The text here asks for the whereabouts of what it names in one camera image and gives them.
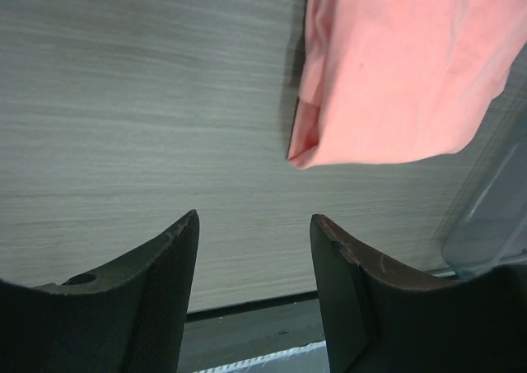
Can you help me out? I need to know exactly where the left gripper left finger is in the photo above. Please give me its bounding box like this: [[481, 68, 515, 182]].
[[1, 211, 199, 372]]

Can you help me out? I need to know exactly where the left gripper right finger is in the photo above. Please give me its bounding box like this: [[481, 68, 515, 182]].
[[310, 214, 526, 372]]

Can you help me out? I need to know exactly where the salmon pink t-shirt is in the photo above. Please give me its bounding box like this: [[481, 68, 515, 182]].
[[287, 0, 526, 169]]

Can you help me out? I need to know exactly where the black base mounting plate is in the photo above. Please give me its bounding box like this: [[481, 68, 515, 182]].
[[179, 291, 324, 371]]

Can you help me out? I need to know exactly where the clear plastic bin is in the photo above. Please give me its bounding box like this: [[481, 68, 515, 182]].
[[440, 92, 527, 279]]

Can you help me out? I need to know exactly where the white slotted cable duct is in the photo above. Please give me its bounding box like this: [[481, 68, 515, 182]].
[[198, 341, 330, 373]]

